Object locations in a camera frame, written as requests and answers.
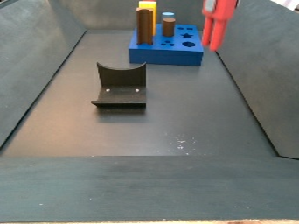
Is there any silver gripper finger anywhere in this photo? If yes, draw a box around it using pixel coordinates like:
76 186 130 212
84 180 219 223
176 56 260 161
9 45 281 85
204 0 216 12

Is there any blue shape sorter board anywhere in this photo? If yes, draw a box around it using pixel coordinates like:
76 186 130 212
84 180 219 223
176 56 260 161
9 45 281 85
128 24 203 67

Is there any light blue cylinder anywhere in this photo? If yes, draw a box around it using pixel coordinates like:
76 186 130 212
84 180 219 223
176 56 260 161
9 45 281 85
161 11 174 23

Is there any brown cylinder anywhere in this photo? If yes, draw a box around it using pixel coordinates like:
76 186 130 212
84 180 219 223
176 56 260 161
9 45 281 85
162 17 174 37

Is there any yellow rectangular block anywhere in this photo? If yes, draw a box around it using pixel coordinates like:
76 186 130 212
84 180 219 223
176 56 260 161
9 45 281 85
137 0 156 32

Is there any brown notched block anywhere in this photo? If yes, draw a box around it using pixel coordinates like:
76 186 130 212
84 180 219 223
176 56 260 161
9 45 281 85
134 8 153 45

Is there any black curved stand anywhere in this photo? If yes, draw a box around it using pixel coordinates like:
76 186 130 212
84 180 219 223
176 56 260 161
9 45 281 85
90 64 146 108

